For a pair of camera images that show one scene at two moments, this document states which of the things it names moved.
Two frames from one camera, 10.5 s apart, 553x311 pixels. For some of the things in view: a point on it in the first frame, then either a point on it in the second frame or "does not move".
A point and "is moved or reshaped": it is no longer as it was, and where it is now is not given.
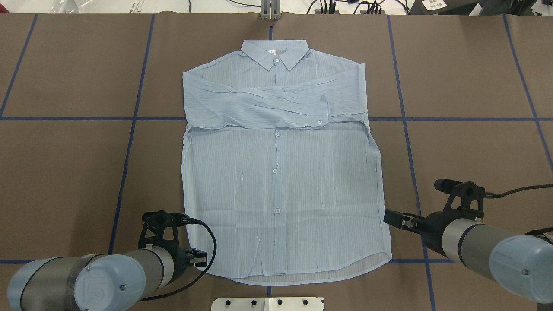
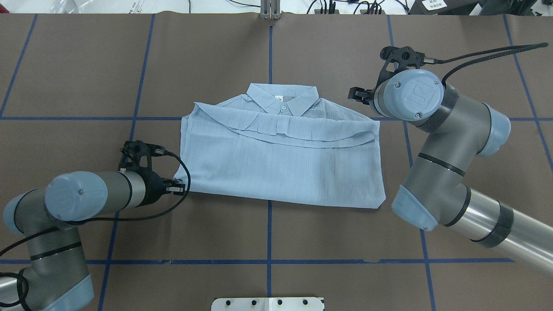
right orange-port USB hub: x=364 y=11 does not move
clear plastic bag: x=93 y=6 does not move
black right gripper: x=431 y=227 → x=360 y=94
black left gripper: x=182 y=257 → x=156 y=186
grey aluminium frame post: x=270 y=9 does not move
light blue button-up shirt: x=281 y=181 is moved or reshaped
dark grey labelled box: x=443 y=7 does not move
